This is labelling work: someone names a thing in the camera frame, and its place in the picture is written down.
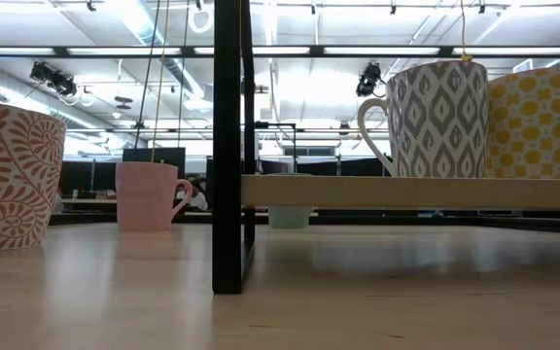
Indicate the plain pink mug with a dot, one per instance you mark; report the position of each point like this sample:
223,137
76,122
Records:
146,197

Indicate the grey diamond patterned white mug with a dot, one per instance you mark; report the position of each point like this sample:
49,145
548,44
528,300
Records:
440,121

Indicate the yellow dotted white mug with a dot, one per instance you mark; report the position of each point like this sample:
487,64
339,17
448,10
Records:
533,126

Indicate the mint green mug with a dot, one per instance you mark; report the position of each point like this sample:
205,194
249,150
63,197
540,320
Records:
289,219

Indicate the person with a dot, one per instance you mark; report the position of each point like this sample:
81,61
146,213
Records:
196,197

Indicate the black-framed wooden shelf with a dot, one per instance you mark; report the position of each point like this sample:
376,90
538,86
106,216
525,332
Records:
406,192

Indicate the black computer monitor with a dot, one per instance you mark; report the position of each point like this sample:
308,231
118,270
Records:
153,154

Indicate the overhead LED light bar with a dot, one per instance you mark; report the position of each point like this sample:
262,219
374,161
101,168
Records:
382,50

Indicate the black ceiling spotlight cluster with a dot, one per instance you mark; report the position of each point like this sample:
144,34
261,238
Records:
54,80

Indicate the orange leaf patterned white mug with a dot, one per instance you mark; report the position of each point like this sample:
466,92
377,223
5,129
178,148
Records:
12,180

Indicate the black overhead camera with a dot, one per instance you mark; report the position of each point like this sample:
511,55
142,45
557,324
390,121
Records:
370,78

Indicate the black table edge rail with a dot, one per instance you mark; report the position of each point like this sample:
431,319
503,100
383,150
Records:
406,221

